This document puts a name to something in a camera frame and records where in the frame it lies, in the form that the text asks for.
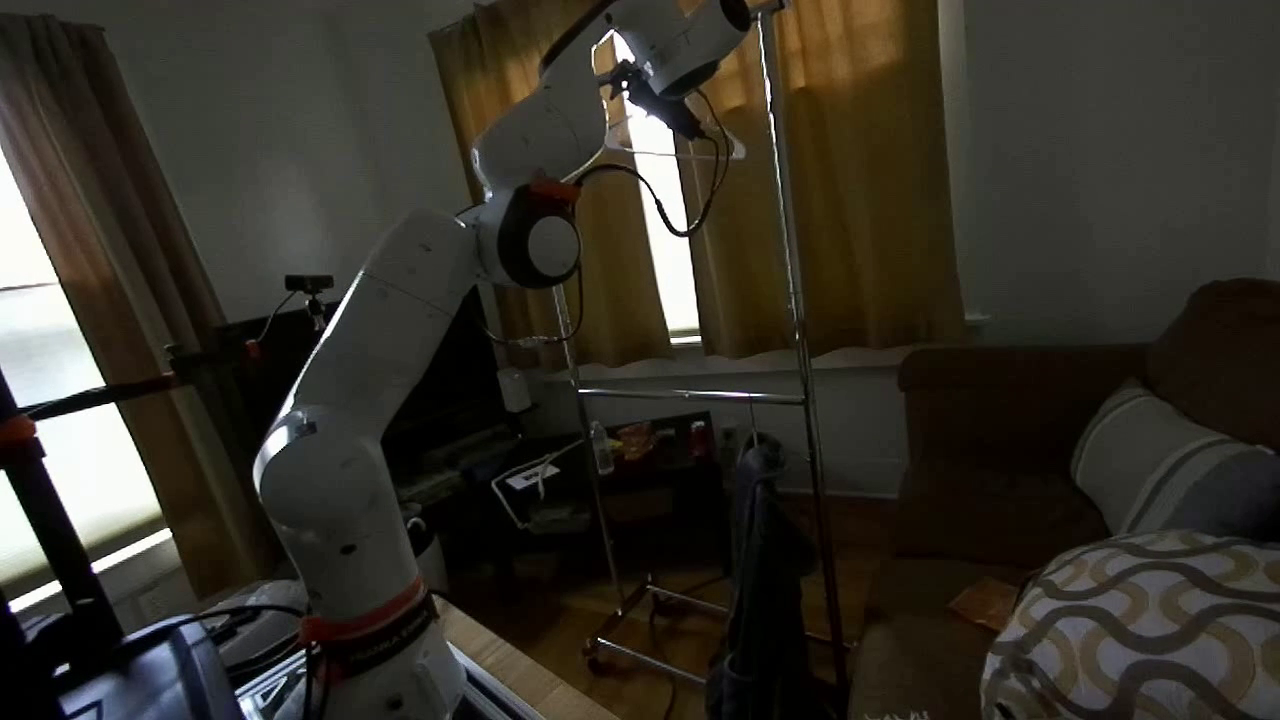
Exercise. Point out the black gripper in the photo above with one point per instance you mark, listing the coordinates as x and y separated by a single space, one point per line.
671 111

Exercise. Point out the brown sofa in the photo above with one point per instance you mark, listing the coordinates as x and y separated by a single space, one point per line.
990 473

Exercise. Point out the patterned beige pillow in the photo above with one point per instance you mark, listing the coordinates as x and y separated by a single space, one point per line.
1171 626

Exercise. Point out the silver clothes rack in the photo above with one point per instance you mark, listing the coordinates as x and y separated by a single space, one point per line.
794 332

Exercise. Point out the white striped cushion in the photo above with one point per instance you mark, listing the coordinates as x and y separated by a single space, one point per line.
1147 471

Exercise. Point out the black camera tripod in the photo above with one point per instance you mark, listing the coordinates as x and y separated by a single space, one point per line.
87 666

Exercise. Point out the white plastic coat hanger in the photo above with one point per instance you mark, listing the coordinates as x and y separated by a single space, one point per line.
719 136

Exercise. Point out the brown side window curtain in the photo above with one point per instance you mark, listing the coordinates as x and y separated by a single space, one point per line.
130 268

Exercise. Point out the black television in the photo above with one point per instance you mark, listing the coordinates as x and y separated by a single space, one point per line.
455 396

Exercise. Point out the dark grey hanging garment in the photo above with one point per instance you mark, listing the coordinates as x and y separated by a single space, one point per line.
762 666

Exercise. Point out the mustard curtain left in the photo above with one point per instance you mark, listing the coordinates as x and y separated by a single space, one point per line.
486 66

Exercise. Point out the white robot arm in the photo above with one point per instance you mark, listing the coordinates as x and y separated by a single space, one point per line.
320 467

